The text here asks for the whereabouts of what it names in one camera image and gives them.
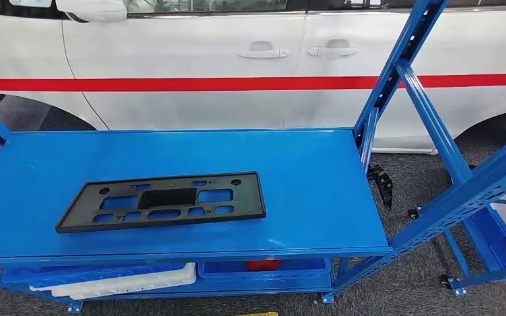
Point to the blue metal shelf rack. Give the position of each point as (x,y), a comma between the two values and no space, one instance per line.
(192,152)
(457,253)

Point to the red object in crate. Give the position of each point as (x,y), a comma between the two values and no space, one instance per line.
(264,265)

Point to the black plastic license plate bracket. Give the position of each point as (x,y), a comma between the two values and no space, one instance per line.
(244,200)

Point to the blue plastic crate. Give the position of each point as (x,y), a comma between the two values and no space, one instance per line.
(83,274)
(493,244)
(279,279)

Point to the yellow floor tape square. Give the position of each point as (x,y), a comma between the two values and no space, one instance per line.
(257,314)

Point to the white car with red stripe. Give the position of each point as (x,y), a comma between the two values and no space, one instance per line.
(192,109)

